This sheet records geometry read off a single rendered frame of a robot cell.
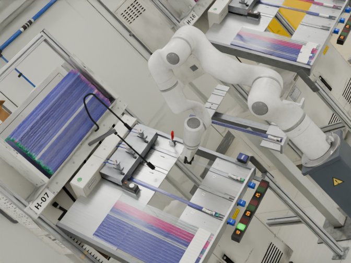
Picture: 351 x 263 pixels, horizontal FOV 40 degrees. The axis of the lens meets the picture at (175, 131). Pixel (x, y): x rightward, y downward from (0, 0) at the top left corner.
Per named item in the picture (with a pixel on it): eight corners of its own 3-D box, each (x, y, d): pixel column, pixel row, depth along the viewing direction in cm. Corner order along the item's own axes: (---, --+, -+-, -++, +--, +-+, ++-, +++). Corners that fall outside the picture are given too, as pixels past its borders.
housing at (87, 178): (141, 134, 269) (137, 118, 259) (89, 204, 245) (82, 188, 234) (129, 130, 273) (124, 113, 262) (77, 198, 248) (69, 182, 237)
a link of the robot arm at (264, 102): (307, 106, 203) (270, 66, 197) (301, 134, 190) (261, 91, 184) (284, 119, 211) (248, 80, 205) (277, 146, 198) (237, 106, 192)
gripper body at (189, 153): (189, 130, 236) (188, 143, 245) (179, 145, 230) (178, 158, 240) (203, 137, 234) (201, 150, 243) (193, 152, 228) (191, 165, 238)
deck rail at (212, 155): (256, 174, 243) (256, 166, 238) (254, 177, 242) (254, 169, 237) (137, 129, 271) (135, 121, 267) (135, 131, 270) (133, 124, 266)
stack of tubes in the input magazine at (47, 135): (113, 102, 257) (74, 66, 250) (52, 175, 231) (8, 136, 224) (103, 109, 267) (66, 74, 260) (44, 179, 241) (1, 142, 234)
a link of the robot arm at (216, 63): (269, 115, 199) (276, 93, 211) (284, 96, 191) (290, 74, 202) (161, 55, 198) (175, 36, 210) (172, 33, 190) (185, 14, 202)
